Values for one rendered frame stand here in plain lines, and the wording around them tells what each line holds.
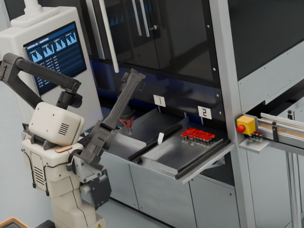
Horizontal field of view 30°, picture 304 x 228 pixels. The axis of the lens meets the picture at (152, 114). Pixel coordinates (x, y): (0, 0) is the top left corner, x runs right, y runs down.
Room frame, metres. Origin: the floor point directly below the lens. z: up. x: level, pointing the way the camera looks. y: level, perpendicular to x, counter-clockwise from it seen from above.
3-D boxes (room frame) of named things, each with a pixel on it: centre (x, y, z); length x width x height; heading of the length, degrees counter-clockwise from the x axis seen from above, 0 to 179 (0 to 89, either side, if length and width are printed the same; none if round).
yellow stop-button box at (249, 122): (2.49, -0.45, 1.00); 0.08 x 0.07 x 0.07; 129
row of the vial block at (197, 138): (2.60, -0.20, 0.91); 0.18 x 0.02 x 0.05; 39
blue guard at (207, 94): (3.31, 0.26, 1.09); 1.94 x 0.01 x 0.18; 39
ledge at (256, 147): (2.50, -0.49, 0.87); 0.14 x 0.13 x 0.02; 129
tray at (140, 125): (2.87, 0.01, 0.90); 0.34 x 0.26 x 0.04; 129
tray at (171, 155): (2.53, -0.12, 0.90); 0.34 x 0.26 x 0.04; 129
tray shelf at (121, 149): (2.69, -0.04, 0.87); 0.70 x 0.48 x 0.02; 39
